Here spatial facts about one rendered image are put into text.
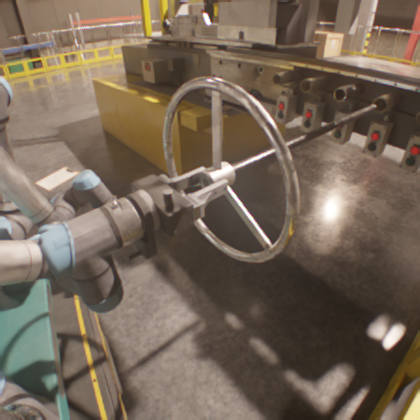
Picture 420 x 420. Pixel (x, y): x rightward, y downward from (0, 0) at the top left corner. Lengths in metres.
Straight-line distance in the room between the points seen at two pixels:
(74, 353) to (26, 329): 0.16
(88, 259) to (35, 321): 0.57
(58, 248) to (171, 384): 0.90
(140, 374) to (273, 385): 0.53
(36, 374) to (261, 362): 0.81
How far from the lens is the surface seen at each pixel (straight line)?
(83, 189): 0.89
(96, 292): 0.49
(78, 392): 0.94
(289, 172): 0.41
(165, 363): 1.25
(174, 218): 0.43
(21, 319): 1.00
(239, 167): 0.58
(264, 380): 1.22
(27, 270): 0.53
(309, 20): 2.12
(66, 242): 0.42
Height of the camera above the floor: 1.15
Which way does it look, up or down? 38 degrees down
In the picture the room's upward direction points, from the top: 1 degrees counter-clockwise
